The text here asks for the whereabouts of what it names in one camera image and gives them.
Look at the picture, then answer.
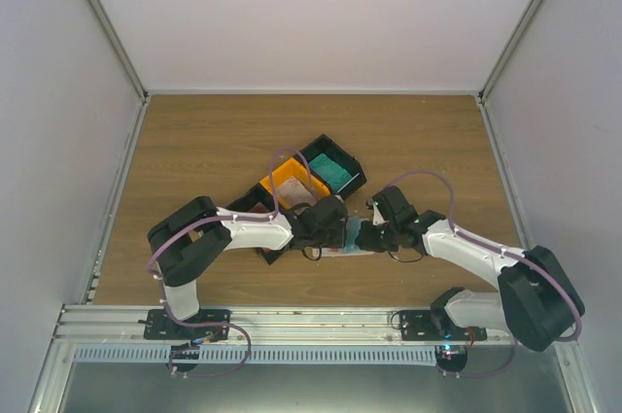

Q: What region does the left aluminium corner post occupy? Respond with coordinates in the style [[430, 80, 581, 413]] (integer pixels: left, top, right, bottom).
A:
[[85, 0, 149, 105]]

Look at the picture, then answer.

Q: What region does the white pink cards stack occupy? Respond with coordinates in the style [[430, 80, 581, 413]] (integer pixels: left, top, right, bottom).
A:
[[276, 177, 317, 208]]

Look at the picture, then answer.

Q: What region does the grey slotted cable duct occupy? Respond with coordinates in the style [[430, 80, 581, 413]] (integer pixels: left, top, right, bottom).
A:
[[74, 344, 436, 366]]

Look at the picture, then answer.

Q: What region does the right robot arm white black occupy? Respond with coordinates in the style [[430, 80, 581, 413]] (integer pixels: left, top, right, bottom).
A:
[[356, 186, 585, 352]]

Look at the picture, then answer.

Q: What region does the right aluminium corner post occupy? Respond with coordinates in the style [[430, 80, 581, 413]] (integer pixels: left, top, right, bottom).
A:
[[477, 0, 546, 105]]

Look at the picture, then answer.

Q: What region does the teal cards stack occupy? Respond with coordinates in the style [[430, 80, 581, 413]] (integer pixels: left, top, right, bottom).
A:
[[309, 154, 354, 193]]

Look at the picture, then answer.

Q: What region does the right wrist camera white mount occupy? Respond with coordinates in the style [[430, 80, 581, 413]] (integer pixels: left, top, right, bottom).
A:
[[371, 202, 385, 225]]

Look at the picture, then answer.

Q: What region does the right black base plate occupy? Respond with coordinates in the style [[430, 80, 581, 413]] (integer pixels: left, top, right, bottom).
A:
[[390, 309, 488, 342]]

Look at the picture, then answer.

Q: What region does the purple cable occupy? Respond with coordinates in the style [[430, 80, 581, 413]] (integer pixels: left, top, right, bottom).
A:
[[145, 146, 325, 327], [383, 168, 584, 341]]

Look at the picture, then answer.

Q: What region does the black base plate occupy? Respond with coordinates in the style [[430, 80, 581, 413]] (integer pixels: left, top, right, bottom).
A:
[[390, 309, 488, 342], [138, 309, 231, 341]]

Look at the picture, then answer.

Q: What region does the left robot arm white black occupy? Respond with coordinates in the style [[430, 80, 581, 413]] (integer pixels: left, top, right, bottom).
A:
[[147, 195, 348, 339]]

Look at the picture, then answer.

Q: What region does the aluminium corner post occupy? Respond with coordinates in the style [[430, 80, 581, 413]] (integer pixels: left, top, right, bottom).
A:
[[477, 0, 546, 105], [85, 0, 149, 105]]

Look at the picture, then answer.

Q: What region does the teal VIP card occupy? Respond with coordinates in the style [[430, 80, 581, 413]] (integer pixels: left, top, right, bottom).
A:
[[343, 217, 362, 254]]

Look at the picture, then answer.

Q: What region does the black bin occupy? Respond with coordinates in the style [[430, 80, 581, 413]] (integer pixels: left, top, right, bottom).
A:
[[300, 134, 367, 199], [226, 183, 289, 265]]

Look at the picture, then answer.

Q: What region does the orange bin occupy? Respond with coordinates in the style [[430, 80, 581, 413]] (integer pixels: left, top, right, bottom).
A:
[[272, 157, 332, 208]]

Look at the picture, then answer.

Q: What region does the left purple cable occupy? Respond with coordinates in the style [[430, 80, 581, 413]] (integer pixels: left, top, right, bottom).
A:
[[145, 146, 325, 327]]

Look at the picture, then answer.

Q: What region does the aluminium rail frame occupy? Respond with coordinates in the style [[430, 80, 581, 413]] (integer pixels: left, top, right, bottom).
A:
[[52, 303, 584, 349]]

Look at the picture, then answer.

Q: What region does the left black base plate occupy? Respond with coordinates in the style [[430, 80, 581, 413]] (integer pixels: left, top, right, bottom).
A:
[[138, 309, 231, 341]]

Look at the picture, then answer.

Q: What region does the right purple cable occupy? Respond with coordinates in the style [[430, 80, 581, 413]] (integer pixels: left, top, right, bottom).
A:
[[383, 168, 584, 341]]

